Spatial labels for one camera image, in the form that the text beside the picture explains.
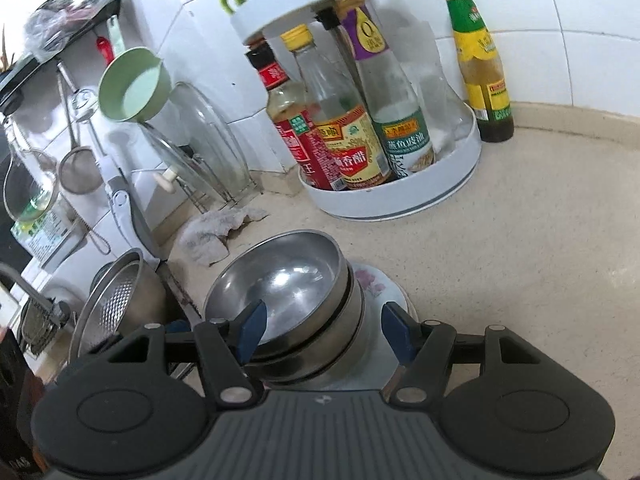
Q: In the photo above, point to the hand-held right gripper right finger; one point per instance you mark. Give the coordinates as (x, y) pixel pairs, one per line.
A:
(397, 330)

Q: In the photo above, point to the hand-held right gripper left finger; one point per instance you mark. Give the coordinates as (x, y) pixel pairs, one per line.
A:
(252, 327)

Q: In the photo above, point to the white floral plate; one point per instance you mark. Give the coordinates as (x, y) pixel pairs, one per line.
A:
(375, 285)

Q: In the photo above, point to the stainless steel bowl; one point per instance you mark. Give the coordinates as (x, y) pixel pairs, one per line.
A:
(290, 285)
(345, 355)
(340, 322)

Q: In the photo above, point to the grey white rag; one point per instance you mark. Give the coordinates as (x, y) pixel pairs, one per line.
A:
(215, 235)

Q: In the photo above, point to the metal faucet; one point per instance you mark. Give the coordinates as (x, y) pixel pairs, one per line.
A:
(22, 285)

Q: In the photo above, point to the white two-tier condiment rack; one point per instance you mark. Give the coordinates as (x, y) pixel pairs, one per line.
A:
(400, 200)

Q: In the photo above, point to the steel colander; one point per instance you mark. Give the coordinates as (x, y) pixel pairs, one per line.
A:
(112, 310)

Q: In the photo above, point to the white green labelled box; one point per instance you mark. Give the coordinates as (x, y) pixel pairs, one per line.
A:
(45, 235)

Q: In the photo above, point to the glass pot lid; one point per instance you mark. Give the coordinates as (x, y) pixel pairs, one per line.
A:
(220, 125)
(190, 160)

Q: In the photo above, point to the yellow red label vinegar bottle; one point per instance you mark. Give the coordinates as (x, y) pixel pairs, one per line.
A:
(350, 155)

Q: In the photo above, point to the red label soy sauce bottle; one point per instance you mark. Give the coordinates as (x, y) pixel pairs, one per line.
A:
(300, 150)

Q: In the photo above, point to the purple label clear bottle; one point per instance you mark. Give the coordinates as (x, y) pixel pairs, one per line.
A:
(400, 135)

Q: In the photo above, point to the hanging glass lid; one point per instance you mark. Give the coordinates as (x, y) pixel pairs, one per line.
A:
(30, 185)

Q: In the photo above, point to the mesh strainer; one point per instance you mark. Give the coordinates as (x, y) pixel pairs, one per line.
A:
(80, 172)

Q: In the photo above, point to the green label yellow cap bottle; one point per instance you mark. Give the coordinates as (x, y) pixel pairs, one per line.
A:
(485, 90)

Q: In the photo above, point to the green plastic scoop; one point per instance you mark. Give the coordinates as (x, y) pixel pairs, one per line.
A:
(132, 85)

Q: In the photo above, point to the clear plastic bag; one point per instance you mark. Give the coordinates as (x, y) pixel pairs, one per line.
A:
(55, 20)

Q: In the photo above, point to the black wall shelf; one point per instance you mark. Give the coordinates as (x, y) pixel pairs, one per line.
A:
(30, 67)

